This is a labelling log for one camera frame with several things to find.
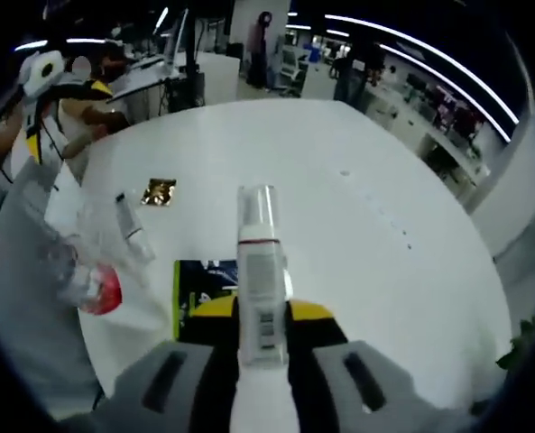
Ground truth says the white office desk row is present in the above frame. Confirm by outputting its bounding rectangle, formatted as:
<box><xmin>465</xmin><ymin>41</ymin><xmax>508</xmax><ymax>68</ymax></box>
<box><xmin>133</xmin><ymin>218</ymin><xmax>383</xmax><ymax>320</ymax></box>
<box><xmin>361</xmin><ymin>76</ymin><xmax>493</xmax><ymax>189</ymax></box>

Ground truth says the gold skincare sachet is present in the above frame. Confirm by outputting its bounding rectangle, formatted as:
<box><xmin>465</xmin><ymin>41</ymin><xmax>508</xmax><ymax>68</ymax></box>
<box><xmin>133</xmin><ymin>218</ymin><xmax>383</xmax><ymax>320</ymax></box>
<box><xmin>140</xmin><ymin>178</ymin><xmax>179</xmax><ymax>207</ymax></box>

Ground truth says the slim skincare bottle clear cap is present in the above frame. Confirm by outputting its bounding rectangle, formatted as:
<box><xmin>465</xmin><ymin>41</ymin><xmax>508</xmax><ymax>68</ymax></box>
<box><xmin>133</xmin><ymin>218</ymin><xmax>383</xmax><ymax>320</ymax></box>
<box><xmin>229</xmin><ymin>183</ymin><xmax>296</xmax><ymax>433</ymax></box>

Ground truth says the white skincare bottle red collar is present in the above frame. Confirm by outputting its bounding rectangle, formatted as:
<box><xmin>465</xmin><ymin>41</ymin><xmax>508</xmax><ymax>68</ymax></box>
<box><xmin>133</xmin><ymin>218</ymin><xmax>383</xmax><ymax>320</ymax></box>
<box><xmin>36</xmin><ymin>232</ymin><xmax>126</xmax><ymax>317</ymax></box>

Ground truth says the white office chair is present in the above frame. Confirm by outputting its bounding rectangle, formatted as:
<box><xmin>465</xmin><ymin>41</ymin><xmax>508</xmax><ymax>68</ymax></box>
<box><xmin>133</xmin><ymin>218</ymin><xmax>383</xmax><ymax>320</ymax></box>
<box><xmin>279</xmin><ymin>44</ymin><xmax>309</xmax><ymax>98</ymax></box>

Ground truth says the small skincare bottle red label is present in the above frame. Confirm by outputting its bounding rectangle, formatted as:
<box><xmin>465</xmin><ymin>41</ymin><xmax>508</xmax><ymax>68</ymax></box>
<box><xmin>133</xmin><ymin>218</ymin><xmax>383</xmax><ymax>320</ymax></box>
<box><xmin>115</xmin><ymin>192</ymin><xmax>156</xmax><ymax>262</ymax></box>

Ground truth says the dark green skincare sachet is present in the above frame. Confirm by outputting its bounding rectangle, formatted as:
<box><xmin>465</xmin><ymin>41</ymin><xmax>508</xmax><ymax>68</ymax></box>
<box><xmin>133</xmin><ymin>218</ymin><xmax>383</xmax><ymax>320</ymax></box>
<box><xmin>172</xmin><ymin>259</ymin><xmax>242</xmax><ymax>343</ymax></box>

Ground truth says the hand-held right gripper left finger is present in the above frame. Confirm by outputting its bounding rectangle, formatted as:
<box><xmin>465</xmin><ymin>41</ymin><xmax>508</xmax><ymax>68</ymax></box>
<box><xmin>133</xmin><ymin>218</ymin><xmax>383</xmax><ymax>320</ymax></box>
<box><xmin>93</xmin><ymin>297</ymin><xmax>242</xmax><ymax>433</ymax></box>

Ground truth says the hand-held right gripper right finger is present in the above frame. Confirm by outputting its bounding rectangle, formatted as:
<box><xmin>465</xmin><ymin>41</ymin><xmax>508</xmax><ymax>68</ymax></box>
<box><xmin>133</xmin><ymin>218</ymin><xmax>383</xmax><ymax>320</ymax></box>
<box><xmin>284</xmin><ymin>299</ymin><xmax>435</xmax><ymax>433</ymax></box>

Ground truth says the potted green plant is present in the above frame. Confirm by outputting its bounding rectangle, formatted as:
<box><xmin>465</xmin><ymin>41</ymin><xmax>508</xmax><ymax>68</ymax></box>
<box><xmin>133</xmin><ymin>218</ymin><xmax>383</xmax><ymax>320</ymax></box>
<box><xmin>495</xmin><ymin>315</ymin><xmax>535</xmax><ymax>372</ymax></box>

